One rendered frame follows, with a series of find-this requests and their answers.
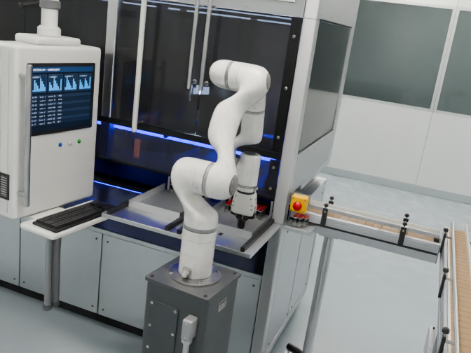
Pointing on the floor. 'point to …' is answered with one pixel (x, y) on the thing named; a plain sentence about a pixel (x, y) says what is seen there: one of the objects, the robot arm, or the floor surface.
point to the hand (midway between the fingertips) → (241, 225)
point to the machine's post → (287, 169)
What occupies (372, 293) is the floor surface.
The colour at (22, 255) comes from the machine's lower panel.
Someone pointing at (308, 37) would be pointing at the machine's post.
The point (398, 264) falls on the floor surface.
